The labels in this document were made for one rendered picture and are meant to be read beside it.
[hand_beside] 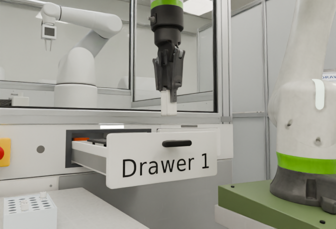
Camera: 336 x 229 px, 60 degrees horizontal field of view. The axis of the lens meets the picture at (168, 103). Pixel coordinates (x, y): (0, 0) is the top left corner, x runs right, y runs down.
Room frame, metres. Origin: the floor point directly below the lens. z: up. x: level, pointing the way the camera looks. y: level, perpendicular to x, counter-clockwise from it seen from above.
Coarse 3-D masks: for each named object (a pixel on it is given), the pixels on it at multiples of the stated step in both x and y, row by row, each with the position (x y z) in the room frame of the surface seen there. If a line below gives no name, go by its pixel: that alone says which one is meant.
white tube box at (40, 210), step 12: (12, 204) 0.57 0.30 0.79; (36, 204) 0.57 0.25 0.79; (48, 204) 0.56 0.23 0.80; (12, 216) 0.50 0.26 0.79; (24, 216) 0.51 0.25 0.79; (36, 216) 0.52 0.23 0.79; (48, 216) 0.53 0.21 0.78; (12, 228) 0.50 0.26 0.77; (24, 228) 0.51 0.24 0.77; (36, 228) 0.52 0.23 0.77; (48, 228) 0.53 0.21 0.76
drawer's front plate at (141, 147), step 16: (112, 144) 0.59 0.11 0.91; (128, 144) 0.61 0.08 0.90; (144, 144) 0.63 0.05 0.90; (160, 144) 0.65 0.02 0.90; (192, 144) 0.70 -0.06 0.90; (208, 144) 0.73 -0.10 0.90; (112, 160) 0.59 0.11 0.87; (144, 160) 0.63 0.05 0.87; (160, 160) 0.65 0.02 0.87; (176, 160) 0.68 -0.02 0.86; (192, 160) 0.70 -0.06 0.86; (208, 160) 0.73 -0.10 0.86; (112, 176) 0.59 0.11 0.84; (144, 176) 0.63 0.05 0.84; (160, 176) 0.65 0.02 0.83; (176, 176) 0.68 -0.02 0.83; (192, 176) 0.70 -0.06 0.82
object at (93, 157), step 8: (72, 144) 0.88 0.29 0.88; (80, 144) 0.81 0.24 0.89; (88, 144) 0.76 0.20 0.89; (96, 144) 0.94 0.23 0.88; (72, 152) 0.87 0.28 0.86; (80, 152) 0.80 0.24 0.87; (88, 152) 0.75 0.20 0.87; (96, 152) 0.70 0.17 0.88; (104, 152) 0.66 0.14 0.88; (72, 160) 0.88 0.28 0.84; (80, 160) 0.80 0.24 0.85; (88, 160) 0.75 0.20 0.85; (96, 160) 0.70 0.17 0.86; (104, 160) 0.65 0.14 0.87; (96, 168) 0.70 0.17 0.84; (104, 168) 0.65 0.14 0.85
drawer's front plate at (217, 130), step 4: (176, 128) 1.08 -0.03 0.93; (180, 128) 1.08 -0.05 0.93; (184, 128) 1.09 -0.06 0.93; (188, 128) 1.10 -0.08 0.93; (192, 128) 1.11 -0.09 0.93; (196, 128) 1.12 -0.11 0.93; (200, 128) 1.13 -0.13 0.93; (204, 128) 1.14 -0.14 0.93; (208, 128) 1.15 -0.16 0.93; (212, 128) 1.16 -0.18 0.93; (216, 128) 1.18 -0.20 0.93; (216, 132) 1.18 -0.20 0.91
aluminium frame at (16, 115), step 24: (216, 0) 1.21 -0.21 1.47; (216, 24) 1.21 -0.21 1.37; (216, 48) 1.22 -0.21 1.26; (216, 72) 1.22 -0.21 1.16; (216, 96) 1.22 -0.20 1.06; (0, 120) 0.77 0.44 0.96; (24, 120) 0.81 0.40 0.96; (48, 120) 0.84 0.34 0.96; (72, 120) 0.88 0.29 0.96; (96, 120) 0.92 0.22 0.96; (120, 120) 0.96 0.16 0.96; (144, 120) 1.01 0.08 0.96; (168, 120) 1.07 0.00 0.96; (192, 120) 1.13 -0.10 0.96; (216, 120) 1.20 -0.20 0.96
